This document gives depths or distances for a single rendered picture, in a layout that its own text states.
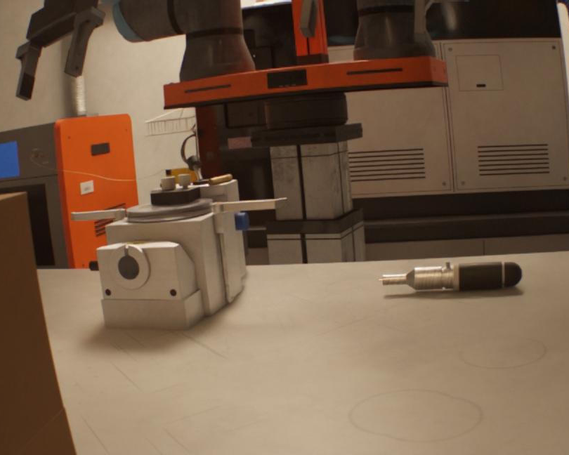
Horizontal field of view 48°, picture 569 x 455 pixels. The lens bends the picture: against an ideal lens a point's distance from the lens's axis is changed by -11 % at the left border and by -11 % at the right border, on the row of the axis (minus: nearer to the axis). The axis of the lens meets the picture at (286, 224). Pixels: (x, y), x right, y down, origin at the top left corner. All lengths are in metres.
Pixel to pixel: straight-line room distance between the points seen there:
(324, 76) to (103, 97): 2.59
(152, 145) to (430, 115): 1.84
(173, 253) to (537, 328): 0.31
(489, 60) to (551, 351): 1.66
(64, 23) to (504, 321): 0.80
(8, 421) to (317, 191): 1.06
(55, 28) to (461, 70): 1.33
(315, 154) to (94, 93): 2.59
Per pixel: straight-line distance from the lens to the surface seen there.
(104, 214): 0.73
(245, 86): 1.27
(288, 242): 1.28
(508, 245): 2.08
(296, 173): 1.27
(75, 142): 1.85
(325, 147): 1.24
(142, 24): 1.41
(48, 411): 0.28
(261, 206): 0.66
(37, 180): 1.86
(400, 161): 2.12
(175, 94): 1.35
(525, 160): 2.12
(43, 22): 1.13
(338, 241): 1.25
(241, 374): 0.50
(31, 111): 3.99
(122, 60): 3.67
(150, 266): 0.62
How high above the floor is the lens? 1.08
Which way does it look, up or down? 9 degrees down
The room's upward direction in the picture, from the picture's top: 5 degrees counter-clockwise
